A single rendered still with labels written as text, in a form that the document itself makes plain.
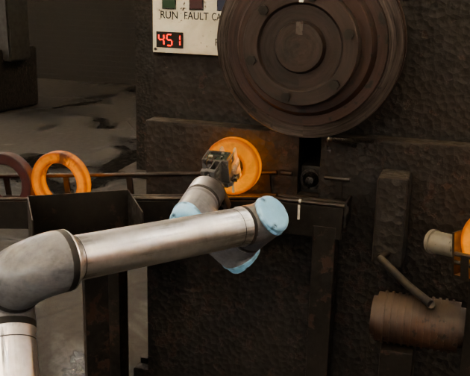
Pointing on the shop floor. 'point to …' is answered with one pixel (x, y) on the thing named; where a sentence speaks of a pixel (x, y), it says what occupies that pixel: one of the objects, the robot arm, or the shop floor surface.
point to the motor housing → (413, 329)
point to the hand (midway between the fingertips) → (233, 158)
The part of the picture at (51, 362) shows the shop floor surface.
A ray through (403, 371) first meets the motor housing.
